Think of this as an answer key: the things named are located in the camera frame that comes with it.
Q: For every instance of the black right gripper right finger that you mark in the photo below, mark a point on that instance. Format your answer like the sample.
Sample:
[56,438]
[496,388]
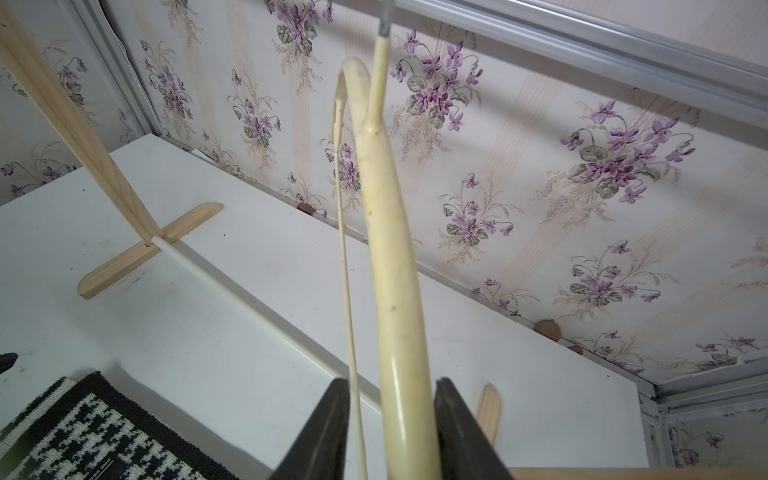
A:
[465,452]

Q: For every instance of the cream plastic clothes hanger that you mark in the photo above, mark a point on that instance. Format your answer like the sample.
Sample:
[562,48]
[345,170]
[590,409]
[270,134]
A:
[409,421]

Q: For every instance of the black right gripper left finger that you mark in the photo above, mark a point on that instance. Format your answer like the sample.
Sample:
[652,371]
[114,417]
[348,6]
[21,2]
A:
[319,451]

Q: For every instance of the black white houndstooth scarf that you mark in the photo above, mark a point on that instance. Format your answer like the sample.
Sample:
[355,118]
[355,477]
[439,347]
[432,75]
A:
[89,430]

